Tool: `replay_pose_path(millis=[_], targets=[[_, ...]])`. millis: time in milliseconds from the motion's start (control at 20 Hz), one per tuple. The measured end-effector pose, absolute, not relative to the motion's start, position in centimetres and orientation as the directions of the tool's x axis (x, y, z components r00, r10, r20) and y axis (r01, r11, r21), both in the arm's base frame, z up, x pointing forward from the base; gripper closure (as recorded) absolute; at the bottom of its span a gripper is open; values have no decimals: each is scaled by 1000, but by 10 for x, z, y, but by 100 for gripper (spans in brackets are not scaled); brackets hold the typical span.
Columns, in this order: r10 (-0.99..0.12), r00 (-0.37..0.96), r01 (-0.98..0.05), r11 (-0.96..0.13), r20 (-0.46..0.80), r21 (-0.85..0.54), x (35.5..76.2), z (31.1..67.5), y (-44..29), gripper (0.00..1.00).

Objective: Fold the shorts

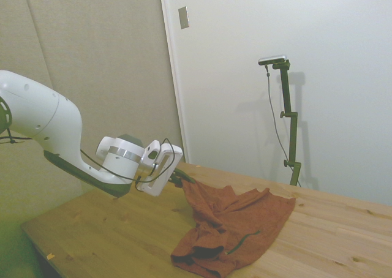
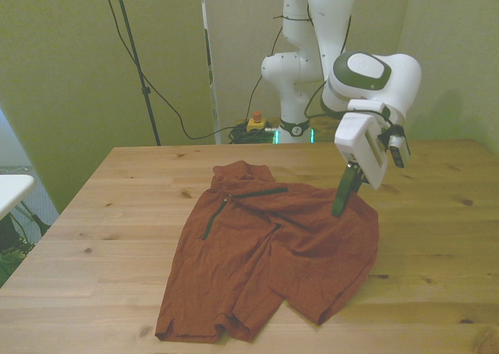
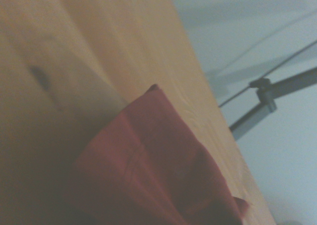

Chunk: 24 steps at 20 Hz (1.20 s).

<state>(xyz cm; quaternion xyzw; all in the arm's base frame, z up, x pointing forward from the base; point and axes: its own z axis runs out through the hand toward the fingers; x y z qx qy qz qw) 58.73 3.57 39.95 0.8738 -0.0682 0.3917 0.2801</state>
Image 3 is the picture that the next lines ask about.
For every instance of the rust red zip-pocket shorts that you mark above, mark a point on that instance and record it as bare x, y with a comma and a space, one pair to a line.
153, 160

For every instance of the black tripod stand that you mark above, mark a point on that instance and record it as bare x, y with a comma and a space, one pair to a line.
265, 98

